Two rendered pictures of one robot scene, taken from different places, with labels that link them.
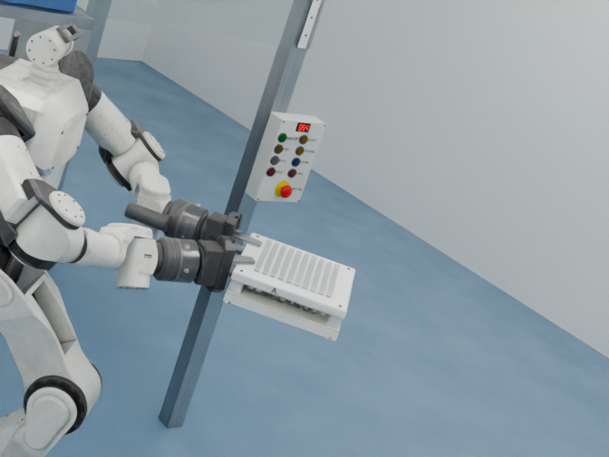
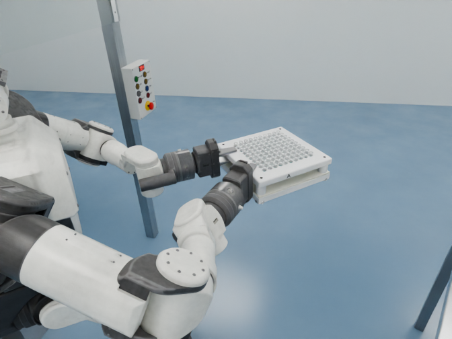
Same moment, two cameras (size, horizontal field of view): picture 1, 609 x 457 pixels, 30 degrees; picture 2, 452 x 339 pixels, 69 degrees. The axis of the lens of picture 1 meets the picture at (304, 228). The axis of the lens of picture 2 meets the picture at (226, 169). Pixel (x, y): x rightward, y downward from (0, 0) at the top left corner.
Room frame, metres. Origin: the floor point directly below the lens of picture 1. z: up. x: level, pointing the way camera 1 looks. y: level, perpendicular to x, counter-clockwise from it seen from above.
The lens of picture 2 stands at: (1.54, 0.50, 1.52)
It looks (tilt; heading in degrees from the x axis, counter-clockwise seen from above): 32 degrees down; 333
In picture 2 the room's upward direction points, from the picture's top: 2 degrees counter-clockwise
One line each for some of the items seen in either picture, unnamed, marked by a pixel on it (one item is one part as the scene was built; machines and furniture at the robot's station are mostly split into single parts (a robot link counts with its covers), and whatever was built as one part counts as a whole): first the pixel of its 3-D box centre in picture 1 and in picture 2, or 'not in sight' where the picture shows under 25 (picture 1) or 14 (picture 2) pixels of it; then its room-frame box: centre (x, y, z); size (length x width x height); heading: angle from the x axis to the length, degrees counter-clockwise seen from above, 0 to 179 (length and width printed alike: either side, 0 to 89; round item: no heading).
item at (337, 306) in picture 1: (295, 273); (271, 153); (2.24, -0.01, 1.03); 0.25 x 0.24 x 0.02; 0
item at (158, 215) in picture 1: (157, 217); (159, 175); (2.31, 0.31, 1.02); 0.11 x 0.11 x 0.11; 82
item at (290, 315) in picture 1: (288, 293); (270, 167); (2.24, -0.01, 0.98); 0.24 x 0.24 x 0.02; 0
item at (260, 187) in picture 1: (285, 158); (140, 89); (3.21, 0.12, 0.97); 0.17 x 0.06 x 0.26; 134
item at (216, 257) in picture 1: (198, 262); (233, 192); (2.13, 0.18, 1.03); 0.12 x 0.10 x 0.13; 122
